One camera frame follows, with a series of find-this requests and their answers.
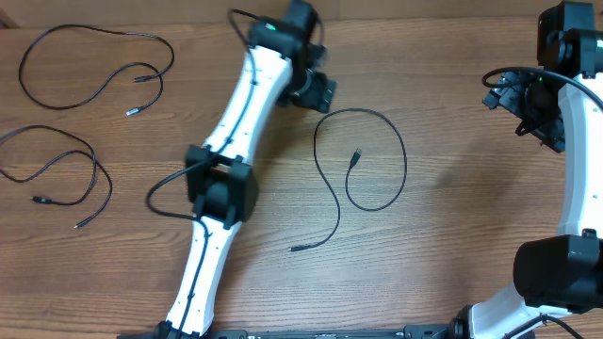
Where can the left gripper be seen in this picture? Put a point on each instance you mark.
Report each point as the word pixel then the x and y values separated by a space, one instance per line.
pixel 317 95

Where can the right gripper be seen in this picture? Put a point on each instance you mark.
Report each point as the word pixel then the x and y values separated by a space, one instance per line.
pixel 510 100

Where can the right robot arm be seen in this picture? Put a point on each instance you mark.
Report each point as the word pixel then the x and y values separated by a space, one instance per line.
pixel 560 103

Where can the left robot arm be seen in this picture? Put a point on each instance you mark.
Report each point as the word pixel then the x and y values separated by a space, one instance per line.
pixel 279 69

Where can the cardboard backdrop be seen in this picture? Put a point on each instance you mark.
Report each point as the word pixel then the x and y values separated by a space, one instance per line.
pixel 46 13

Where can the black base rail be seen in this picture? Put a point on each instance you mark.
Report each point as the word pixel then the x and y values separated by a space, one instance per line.
pixel 325 334

